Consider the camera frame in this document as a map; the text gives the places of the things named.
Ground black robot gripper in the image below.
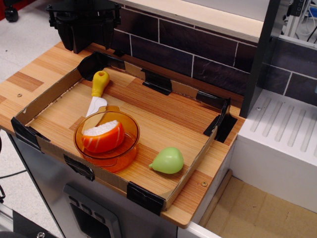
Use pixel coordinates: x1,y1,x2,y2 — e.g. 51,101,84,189
46,0,121,54

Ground orange salmon sushi toy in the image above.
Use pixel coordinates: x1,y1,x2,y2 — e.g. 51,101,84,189
81,120,125,153

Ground cardboard fence with black tape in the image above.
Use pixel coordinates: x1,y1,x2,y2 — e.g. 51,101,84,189
11,52,238,214

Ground transparent orange plastic pot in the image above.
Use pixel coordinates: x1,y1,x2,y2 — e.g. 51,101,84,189
74,106,140,173

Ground black caster wheel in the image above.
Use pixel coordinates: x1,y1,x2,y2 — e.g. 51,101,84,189
4,6,19,22

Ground green toy pear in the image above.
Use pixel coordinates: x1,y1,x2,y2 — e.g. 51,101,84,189
149,147,184,174

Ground silver toy oven front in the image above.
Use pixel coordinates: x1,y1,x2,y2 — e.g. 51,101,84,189
9,135,178,238

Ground white toy sink drainboard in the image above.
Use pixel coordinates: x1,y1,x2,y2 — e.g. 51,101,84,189
230,90,317,212

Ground yellow handled toy knife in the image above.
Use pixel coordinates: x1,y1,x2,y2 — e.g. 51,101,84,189
84,71,109,129

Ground dark grey vertical post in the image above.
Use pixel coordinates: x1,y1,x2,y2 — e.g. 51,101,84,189
240,0,280,118

